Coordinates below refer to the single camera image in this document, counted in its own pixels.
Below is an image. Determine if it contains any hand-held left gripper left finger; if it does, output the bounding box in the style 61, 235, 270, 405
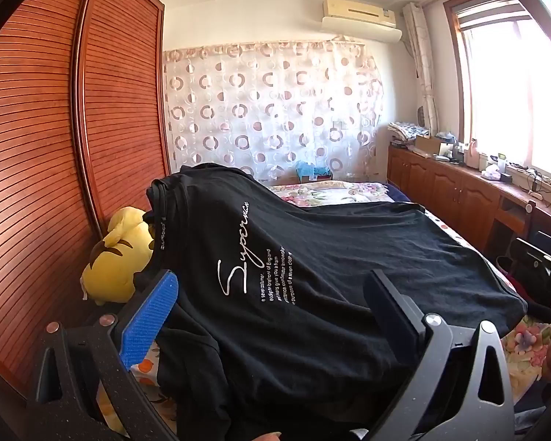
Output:
25, 269, 181, 441

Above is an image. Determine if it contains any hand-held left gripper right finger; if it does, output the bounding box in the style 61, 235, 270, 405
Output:
363, 269, 530, 441

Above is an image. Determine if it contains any black printed t-shirt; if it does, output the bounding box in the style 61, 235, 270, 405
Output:
147, 163, 529, 441

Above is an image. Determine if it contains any orange-print white bedsheet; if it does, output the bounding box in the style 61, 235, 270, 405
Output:
96, 337, 162, 428

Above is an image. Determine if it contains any yellow plush toy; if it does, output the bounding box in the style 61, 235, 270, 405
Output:
80, 207, 159, 306

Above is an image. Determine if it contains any pink bottle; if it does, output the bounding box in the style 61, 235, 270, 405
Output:
467, 139, 484, 169

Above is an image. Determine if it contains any wooden sideboard cabinet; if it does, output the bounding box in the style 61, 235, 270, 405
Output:
386, 144, 551, 258

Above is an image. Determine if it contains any floral blanket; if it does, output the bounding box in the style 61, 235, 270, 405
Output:
266, 179, 551, 405

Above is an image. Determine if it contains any cardboard box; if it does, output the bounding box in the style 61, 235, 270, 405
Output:
415, 135, 455, 157

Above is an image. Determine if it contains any wooden framed window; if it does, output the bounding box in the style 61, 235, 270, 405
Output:
443, 0, 551, 184

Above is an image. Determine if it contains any stack of patterned fabric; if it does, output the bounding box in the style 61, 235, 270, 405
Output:
389, 122, 430, 144

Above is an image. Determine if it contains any wooden louvered wardrobe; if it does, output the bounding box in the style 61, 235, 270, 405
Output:
0, 0, 173, 405

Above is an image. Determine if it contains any pale window drape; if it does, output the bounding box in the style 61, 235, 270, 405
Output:
401, 2, 442, 136

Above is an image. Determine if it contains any sheer circle-patterned curtain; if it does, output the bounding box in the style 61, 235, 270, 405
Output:
163, 41, 389, 189

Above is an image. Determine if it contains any white wall air conditioner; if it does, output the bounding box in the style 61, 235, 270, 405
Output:
321, 0, 403, 43

